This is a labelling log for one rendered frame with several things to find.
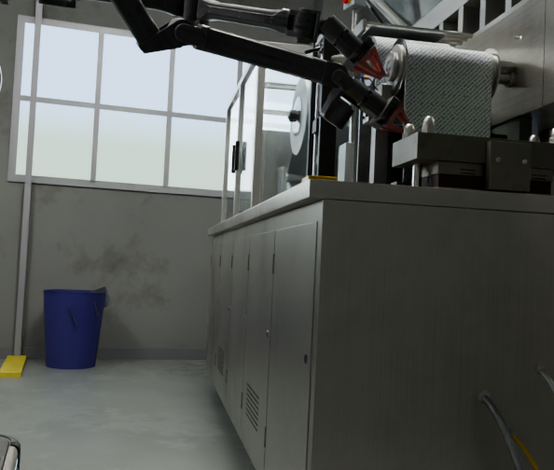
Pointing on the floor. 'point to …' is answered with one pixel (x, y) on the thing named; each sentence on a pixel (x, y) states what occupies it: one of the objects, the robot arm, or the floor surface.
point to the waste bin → (73, 326)
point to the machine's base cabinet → (402, 336)
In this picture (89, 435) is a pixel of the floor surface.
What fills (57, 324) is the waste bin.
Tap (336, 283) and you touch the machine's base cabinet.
